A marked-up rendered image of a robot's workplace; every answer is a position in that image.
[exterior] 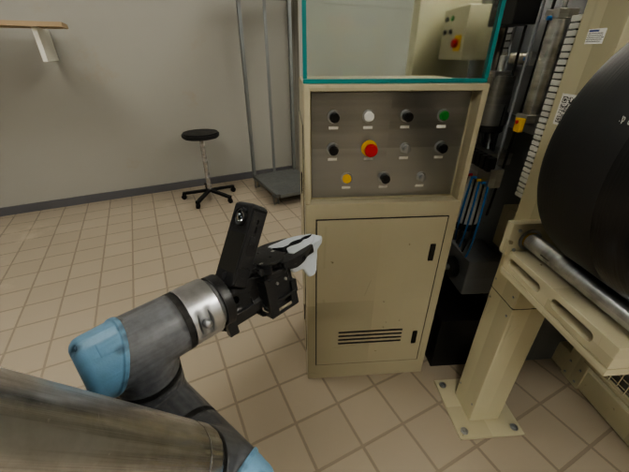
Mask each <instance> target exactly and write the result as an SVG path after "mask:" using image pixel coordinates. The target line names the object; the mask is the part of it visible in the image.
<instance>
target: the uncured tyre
mask: <svg viewBox="0 0 629 472"><path fill-rule="evenodd" d="M624 111H626V112H629V42H628V43H626V44H625V45H624V46H623V47H622V48H620V49H619V50H618V51H617V52H616V53H615V54H614V55H613V56H611V57H610V58H609V59H608V60H607V61H606V62H605V63H604V64H603V65H602V66H601V67H600V68H599V69H598V70H597V72H596V73H595V74H594V75H593V76H592V77H591V78H590V79H589V81H588V82H587V83H586V84H585V85H584V87H583V88H582V89H581V90H580V92H579V93H578V95H577V96H576V97H575V99H574V100H573V101H572V103H571V104H570V106H569V107H568V109H567V110H566V112H565V114H564V115H563V117H562V119H561V121H560V123H558V125H557V127H556V129H555V131H554V133H553V135H552V137H551V139H550V141H549V145H548V148H547V150H546V152H545V155H544V158H543V161H542V165H541V168H540V172H539V177H538V184H537V207H538V212H539V216H540V219H541V222H542V225H543V227H544V229H545V231H546V232H547V234H548V236H549V237H550V239H551V240H552V241H553V243H554V244H555V245H556V246H557V248H558V249H559V250H560V251H561V252H562V253H563V254H565V255H566V256H567V257H568V258H570V259H572V260H573V261H574V262H576V264H578V265H579V266H580V267H582V268H583V269H584V270H586V271H587V272H589V273H590V274H592V275H593V276H594V277H596V278H597V279H599V280H600V281H601V282H603V283H604V284H606V285H607V286H608V287H610V288H611V289H613V290H614V291H616V292H617V293H618V294H620V295H621V296H622V297H624V299H626V300H627V301H628V302H629V130H626V129H622V128H617V127H614V125H615V123H616V122H617V120H618V119H619V118H620V116H621V115H622V113H623V112H624Z"/></svg>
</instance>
